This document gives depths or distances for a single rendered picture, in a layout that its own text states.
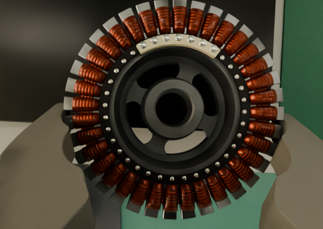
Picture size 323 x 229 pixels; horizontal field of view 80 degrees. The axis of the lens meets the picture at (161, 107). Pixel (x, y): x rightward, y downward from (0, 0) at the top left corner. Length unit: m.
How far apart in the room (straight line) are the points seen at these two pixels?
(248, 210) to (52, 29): 1.09
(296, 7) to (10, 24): 0.26
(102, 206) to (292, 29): 1.00
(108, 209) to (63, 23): 0.95
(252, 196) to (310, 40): 0.95
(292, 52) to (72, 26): 0.20
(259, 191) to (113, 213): 0.71
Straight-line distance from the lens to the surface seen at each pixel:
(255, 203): 1.14
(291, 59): 0.23
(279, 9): 0.24
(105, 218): 1.09
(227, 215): 1.12
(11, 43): 0.21
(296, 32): 0.24
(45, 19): 0.20
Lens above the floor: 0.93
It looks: 89 degrees down
